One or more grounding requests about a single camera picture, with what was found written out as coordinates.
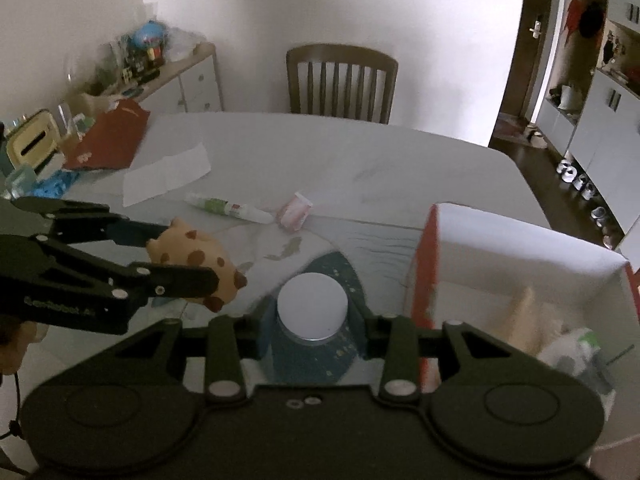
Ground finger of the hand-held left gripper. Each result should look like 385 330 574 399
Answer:
0 234 222 312
9 196 169 249

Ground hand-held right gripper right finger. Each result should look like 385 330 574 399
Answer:
356 309 544 404

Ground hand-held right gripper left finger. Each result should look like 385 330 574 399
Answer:
112 305 275 404

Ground tan spotted toy animal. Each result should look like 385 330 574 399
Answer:
144 216 249 314

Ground dark blue jar white lid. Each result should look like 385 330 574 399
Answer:
262 251 368 387

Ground white cardboard box red edges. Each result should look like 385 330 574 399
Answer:
409 202 640 461

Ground person's left hand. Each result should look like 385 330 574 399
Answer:
0 320 49 376

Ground blue cloth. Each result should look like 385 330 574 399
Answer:
31 169 82 202

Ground white paper sheet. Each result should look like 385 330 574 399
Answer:
122 141 212 208

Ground red bag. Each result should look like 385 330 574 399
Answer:
61 99 152 172

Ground white green tube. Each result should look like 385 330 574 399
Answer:
184 191 274 225

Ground cream tissue box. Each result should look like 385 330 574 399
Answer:
6 109 64 167

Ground small pink box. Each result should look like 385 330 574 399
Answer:
276 191 314 232

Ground cluster of small bottles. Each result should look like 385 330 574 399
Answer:
119 44 167 82

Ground white side cabinet wooden top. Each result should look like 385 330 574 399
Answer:
79 41 224 114

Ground blue globe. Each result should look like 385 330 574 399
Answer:
131 21 169 49

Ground white plastic bag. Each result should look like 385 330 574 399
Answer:
166 26 207 62

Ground white green packet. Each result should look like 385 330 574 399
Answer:
536 326 617 392

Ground brown doormat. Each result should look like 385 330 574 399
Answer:
494 114 532 142

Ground brown wooden slatted chair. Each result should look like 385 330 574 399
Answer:
285 43 400 126

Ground row of shoes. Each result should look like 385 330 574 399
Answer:
556 158 625 250

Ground white bag in cabinet niche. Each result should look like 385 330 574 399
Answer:
559 84 584 112

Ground brown door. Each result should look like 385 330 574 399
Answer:
509 0 557 117

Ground red hanging decoration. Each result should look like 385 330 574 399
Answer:
564 0 584 39

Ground black hat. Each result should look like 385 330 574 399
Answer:
579 1 607 39

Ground black cable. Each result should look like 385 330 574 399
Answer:
0 369 27 477

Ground white wall cabinet unit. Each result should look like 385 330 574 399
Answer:
531 0 640 257

